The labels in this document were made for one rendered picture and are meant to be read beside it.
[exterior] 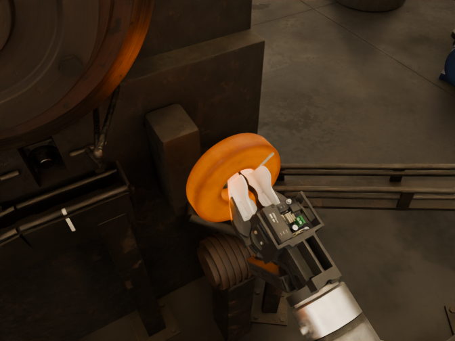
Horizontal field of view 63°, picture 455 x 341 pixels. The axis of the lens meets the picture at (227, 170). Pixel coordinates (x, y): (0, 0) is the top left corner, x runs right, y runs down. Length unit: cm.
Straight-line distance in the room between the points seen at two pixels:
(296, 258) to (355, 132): 154
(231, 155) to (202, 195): 7
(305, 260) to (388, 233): 116
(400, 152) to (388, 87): 53
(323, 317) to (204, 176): 23
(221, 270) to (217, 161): 38
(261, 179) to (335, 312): 20
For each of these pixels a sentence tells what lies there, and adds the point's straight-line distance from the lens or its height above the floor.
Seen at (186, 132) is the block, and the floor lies 80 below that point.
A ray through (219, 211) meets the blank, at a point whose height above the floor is 79.
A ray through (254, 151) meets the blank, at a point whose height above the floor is 89.
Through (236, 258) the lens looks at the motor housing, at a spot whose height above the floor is 52.
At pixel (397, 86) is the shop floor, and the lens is 239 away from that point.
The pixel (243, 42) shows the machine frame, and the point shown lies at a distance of 79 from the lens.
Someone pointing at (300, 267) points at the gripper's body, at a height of 85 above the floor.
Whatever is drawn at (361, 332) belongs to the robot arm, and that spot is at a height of 82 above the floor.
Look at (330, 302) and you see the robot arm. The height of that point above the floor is 84.
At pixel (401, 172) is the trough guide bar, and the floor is 68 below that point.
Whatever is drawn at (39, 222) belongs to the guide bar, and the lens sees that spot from 73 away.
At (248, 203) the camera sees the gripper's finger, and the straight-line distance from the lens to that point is 50.
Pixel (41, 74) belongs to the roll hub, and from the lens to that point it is 46.
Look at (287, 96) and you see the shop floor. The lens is 213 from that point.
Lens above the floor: 125
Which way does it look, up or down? 48 degrees down
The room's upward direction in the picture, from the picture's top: straight up
